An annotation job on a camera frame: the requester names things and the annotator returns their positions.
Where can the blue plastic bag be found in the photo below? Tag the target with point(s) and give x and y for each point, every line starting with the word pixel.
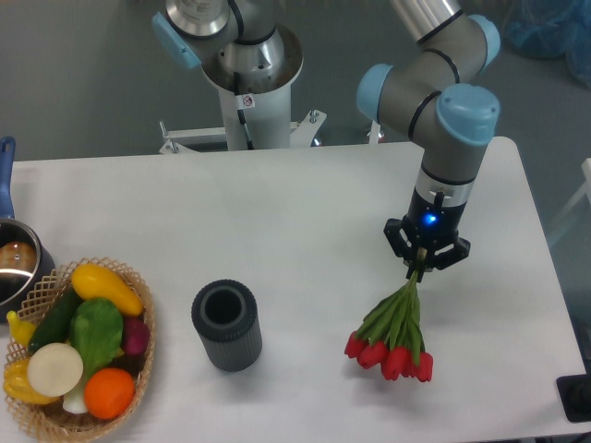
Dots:
pixel 551 30

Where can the yellow bell pepper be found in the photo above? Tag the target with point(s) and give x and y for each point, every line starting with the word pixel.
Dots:
pixel 18 387

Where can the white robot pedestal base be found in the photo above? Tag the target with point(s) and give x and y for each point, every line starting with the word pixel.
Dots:
pixel 250 122

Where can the orange fruit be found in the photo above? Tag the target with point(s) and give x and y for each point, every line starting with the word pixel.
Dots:
pixel 109 392

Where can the black device at table edge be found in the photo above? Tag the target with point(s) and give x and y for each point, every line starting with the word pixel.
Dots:
pixel 574 392

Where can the yellow squash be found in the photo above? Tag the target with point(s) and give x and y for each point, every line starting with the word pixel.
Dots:
pixel 91 281

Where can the blue handled saucepan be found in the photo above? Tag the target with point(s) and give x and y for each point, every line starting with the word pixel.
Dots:
pixel 24 260

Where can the purple red onion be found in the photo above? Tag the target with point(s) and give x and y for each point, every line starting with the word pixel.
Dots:
pixel 136 336

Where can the dark grey ribbed vase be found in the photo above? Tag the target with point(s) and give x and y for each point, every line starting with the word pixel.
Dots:
pixel 225 315

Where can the red tulip bouquet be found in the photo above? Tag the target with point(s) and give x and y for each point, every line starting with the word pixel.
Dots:
pixel 390 336

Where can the woven wicker basket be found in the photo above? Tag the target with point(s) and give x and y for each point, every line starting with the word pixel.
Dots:
pixel 50 423

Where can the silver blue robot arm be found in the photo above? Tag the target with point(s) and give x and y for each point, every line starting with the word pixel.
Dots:
pixel 252 61

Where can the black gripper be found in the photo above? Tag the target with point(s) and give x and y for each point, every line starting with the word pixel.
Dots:
pixel 434 230

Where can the green cucumber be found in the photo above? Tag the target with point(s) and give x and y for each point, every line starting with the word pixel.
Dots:
pixel 55 324

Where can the white round onion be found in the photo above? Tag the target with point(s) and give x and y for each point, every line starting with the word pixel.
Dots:
pixel 55 369

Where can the green lettuce leaf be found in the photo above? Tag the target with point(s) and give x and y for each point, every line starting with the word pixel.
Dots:
pixel 96 332

